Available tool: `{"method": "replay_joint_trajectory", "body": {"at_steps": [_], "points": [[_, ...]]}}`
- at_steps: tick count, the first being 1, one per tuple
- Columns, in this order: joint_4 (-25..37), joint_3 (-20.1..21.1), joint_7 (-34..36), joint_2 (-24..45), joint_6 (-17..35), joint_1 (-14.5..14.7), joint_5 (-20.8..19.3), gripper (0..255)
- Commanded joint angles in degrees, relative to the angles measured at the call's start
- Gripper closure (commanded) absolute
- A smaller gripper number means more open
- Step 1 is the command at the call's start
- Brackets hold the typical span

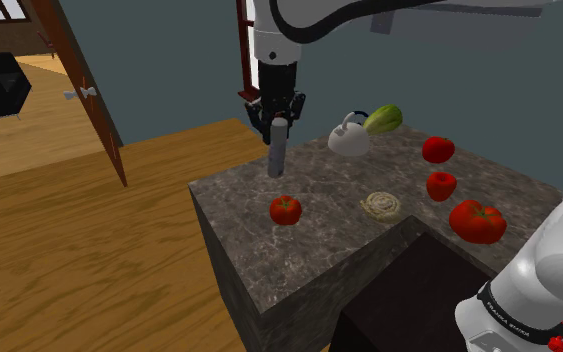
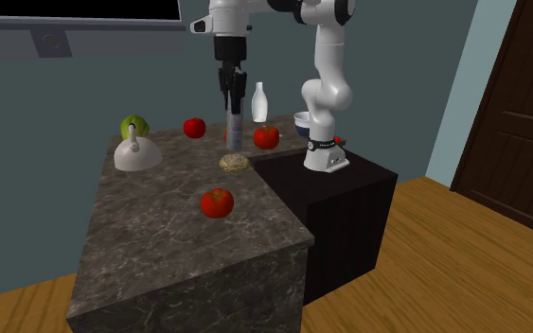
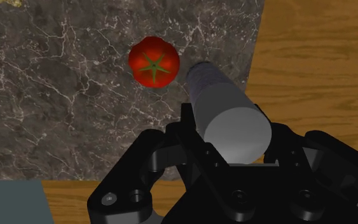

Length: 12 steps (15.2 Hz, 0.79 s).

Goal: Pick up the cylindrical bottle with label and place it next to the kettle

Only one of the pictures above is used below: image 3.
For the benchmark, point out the grey cylinder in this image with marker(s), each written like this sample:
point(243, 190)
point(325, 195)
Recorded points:
point(228, 118)

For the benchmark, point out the red tomato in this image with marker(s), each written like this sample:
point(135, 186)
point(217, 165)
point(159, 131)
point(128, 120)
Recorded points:
point(154, 62)

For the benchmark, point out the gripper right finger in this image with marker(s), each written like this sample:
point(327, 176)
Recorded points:
point(321, 161)

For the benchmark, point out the yellow object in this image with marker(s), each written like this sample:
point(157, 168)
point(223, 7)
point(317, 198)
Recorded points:
point(11, 2)

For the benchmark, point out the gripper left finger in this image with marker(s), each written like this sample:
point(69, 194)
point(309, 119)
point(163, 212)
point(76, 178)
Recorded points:
point(126, 173)

